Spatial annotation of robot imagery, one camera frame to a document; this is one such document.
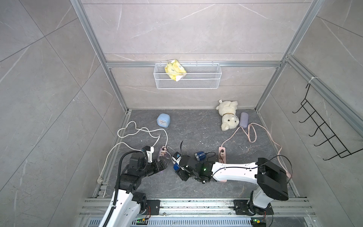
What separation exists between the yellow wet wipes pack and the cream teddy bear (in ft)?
1.43

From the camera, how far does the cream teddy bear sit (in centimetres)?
105

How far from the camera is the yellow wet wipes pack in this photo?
2.86 ft
